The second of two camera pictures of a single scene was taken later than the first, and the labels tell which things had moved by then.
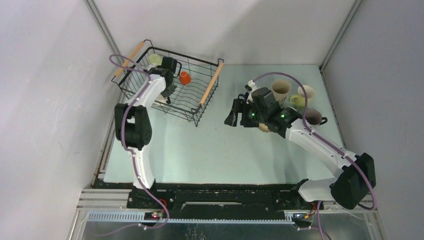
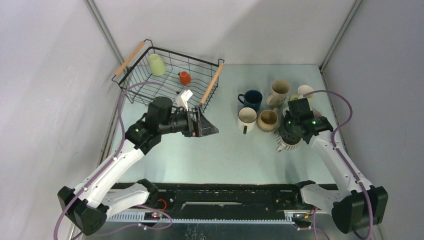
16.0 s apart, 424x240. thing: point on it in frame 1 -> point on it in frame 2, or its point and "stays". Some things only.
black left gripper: (166, 94) -> (202, 127)
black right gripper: (240, 106) -> (284, 133)
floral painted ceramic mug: (280, 88) stays
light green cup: (154, 58) stays
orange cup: (185, 78) stays
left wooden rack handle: (132, 55) stays
